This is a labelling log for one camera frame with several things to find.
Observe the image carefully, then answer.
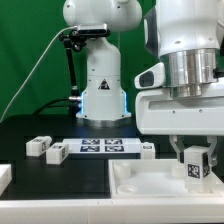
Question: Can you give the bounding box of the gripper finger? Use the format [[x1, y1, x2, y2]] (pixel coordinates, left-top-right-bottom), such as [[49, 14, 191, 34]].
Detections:
[[207, 136, 218, 166], [169, 135, 185, 163]]

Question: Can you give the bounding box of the white front fence wall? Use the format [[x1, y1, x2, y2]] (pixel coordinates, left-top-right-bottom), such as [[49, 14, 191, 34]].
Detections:
[[0, 198, 224, 224]]

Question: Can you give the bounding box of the grey camera on mount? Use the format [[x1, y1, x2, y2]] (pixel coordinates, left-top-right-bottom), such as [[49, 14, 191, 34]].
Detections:
[[71, 24, 110, 38]]

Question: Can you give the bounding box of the black base cable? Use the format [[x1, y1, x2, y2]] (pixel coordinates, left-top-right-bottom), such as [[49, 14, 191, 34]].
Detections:
[[32, 97, 73, 116]]

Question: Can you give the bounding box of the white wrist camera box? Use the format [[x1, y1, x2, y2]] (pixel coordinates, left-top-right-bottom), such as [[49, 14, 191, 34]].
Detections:
[[134, 62, 165, 90]]

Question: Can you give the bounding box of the white camera cable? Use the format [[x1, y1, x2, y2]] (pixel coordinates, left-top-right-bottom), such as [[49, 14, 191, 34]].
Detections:
[[0, 25, 79, 124]]

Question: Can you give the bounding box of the white fence wall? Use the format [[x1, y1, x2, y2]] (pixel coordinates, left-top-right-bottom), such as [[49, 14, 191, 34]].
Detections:
[[0, 198, 224, 224], [0, 164, 12, 196]]

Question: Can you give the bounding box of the white square table top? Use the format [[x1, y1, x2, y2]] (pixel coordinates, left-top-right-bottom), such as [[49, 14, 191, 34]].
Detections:
[[108, 159, 224, 199]]

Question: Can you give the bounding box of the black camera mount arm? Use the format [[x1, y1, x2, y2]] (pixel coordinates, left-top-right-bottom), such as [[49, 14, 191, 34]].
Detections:
[[59, 32, 87, 116]]

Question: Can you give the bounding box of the white base tag plate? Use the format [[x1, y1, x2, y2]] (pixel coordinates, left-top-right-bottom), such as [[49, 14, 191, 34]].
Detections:
[[63, 138, 141, 154]]

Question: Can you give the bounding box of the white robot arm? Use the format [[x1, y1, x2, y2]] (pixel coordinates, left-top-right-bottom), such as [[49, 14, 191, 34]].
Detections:
[[63, 0, 224, 165]]

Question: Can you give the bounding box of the white left fence wall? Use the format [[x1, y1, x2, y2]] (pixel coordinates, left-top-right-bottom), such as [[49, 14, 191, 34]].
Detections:
[[0, 164, 12, 196]]

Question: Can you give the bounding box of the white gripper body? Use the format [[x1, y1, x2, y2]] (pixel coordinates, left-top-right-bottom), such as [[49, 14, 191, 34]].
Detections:
[[135, 89, 224, 136]]

